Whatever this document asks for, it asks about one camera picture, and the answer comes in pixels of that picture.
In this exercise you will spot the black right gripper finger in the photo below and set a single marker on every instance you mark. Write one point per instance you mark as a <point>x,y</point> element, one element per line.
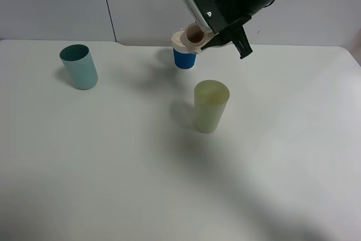
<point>236,36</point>

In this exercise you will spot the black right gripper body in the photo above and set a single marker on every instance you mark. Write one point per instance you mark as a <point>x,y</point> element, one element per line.
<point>222,14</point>

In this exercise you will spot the clear bottle with brown drink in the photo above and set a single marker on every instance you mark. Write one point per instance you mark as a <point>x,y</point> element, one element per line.
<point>193,38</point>

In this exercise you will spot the blue sleeved white cup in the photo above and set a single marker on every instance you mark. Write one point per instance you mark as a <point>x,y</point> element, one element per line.
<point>183,59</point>

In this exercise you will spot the light green plastic cup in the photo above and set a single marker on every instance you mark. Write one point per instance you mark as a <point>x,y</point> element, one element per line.
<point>210,97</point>

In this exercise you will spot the teal plastic cup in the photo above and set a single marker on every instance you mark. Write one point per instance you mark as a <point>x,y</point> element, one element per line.
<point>78,62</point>

